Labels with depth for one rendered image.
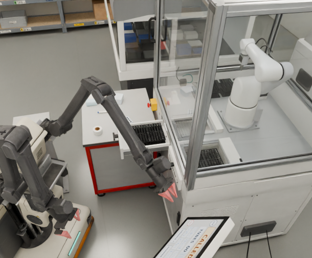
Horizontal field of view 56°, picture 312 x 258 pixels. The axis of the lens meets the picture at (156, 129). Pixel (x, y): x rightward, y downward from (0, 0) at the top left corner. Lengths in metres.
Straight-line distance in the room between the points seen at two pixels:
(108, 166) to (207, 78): 1.49
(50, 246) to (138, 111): 1.21
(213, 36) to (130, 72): 1.69
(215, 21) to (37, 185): 0.93
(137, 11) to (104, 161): 1.21
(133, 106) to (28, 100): 1.90
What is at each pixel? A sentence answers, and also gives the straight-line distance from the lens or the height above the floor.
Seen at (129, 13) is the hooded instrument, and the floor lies 1.42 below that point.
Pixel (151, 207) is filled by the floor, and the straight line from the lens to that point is 2.76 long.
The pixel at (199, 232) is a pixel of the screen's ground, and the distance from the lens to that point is 1.42.
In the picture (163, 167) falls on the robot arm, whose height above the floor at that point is 1.30.
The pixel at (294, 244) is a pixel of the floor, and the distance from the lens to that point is 2.87.
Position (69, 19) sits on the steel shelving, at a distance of 5.72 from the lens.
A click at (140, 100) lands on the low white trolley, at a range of 2.58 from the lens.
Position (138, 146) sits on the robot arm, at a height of 1.34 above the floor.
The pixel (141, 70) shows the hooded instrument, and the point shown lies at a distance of 2.71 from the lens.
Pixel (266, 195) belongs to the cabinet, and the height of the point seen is 0.72.
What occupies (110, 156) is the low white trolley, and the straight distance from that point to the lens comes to 2.38.
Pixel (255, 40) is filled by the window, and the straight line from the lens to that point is 1.20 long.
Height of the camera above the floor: 2.36
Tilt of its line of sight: 44 degrees down
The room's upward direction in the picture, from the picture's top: 2 degrees clockwise
